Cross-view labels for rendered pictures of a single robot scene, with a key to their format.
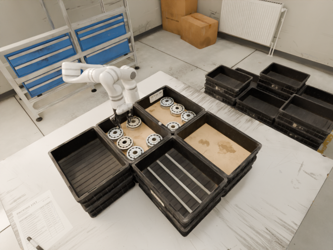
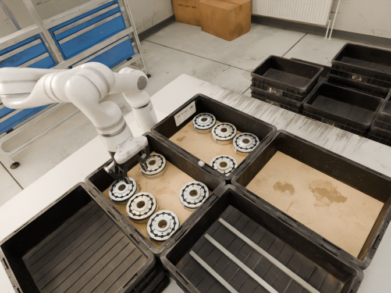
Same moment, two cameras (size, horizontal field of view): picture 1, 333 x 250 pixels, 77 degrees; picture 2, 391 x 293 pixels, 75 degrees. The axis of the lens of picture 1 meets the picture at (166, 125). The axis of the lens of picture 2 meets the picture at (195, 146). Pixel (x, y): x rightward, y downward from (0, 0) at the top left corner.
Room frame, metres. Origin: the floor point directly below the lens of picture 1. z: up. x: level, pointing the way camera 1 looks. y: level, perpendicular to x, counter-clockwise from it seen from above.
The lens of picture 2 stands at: (0.36, 0.06, 1.59)
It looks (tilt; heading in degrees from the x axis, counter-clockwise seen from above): 47 degrees down; 359
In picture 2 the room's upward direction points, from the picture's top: 11 degrees counter-clockwise
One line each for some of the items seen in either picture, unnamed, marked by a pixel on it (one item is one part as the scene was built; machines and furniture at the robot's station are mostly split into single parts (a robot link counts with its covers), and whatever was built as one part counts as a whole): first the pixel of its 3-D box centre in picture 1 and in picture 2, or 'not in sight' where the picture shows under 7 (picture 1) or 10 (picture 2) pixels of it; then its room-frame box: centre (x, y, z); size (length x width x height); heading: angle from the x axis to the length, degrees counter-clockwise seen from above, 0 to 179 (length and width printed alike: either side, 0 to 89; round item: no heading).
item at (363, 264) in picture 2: (216, 140); (312, 185); (0.74, -0.27, 0.92); 0.40 x 0.30 x 0.02; 38
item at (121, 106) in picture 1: (119, 101); (118, 135); (0.83, 0.23, 1.18); 0.11 x 0.09 x 0.06; 37
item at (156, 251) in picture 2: (132, 130); (152, 182); (0.87, 0.21, 0.92); 0.40 x 0.30 x 0.02; 38
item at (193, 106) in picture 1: (169, 112); (212, 140); (1.05, -0.03, 0.87); 0.40 x 0.30 x 0.11; 38
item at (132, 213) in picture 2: (124, 142); (141, 205); (0.83, 0.26, 0.86); 0.10 x 0.10 x 0.01
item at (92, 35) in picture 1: (105, 42); (98, 43); (2.87, 0.74, 0.60); 0.72 x 0.03 x 0.56; 131
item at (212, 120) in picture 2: (166, 101); (203, 120); (1.19, -0.02, 0.86); 0.10 x 0.10 x 0.01
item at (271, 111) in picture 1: (257, 113); (336, 121); (1.53, -0.95, 0.31); 0.40 x 0.30 x 0.34; 41
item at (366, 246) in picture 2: (215, 146); (309, 194); (0.74, -0.27, 0.87); 0.40 x 0.30 x 0.11; 38
